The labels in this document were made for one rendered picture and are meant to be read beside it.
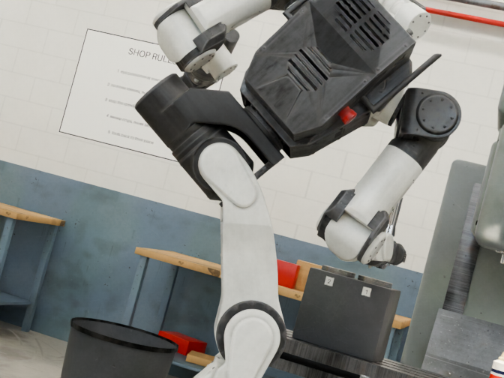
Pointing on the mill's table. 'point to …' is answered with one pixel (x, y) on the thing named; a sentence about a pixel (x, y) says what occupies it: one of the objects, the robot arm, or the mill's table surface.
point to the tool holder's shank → (394, 219)
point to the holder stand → (346, 313)
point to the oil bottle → (498, 367)
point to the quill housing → (493, 205)
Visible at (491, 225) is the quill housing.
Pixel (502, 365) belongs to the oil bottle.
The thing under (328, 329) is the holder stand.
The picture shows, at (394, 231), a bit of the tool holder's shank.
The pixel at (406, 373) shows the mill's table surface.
